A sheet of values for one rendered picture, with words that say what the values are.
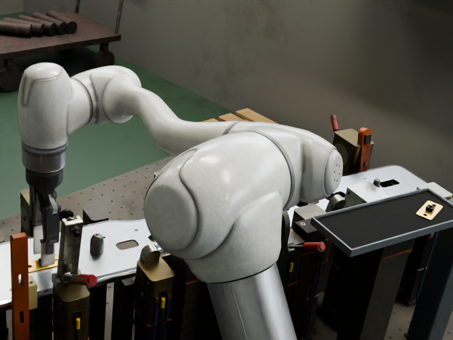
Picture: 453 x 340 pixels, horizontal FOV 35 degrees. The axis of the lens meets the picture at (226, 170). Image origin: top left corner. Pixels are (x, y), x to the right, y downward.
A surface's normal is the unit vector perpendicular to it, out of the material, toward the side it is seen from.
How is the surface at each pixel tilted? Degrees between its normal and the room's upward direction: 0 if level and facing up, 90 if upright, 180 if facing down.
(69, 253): 99
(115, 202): 0
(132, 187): 0
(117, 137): 0
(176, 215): 81
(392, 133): 90
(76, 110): 85
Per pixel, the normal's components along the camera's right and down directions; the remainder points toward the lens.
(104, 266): 0.12, -0.87
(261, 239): 0.70, 0.00
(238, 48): -0.67, 0.29
